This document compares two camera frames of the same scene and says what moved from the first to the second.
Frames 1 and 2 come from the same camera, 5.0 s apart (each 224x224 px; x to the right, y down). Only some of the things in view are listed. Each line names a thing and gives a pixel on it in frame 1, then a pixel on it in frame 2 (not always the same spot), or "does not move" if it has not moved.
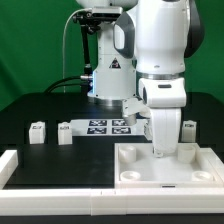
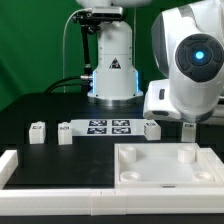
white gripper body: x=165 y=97 → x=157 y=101
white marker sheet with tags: x=108 y=127 does not move
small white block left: x=36 y=133 does not move
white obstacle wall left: x=9 y=161 does not move
